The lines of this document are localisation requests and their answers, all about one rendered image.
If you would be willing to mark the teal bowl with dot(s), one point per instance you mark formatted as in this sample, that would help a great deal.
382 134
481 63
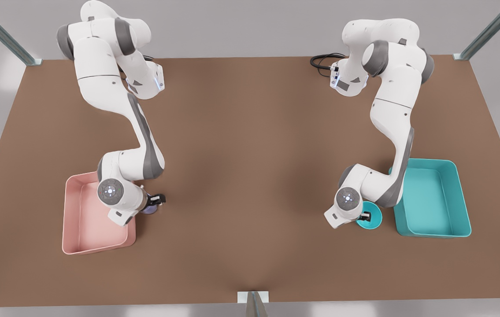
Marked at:
373 220

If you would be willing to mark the purple cup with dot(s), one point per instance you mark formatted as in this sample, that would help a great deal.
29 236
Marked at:
149 210

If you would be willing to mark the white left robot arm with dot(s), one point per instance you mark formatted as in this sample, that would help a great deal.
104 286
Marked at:
390 101

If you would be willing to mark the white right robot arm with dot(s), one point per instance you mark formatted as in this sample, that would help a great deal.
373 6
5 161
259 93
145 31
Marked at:
100 83

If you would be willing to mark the teal plastic box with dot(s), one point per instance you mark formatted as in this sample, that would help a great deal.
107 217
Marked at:
435 202

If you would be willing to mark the pink plastic box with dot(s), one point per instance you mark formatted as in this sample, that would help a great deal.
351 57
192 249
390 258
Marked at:
87 224

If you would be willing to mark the silver frame post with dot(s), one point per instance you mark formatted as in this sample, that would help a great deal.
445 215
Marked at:
490 28
1 31
254 304

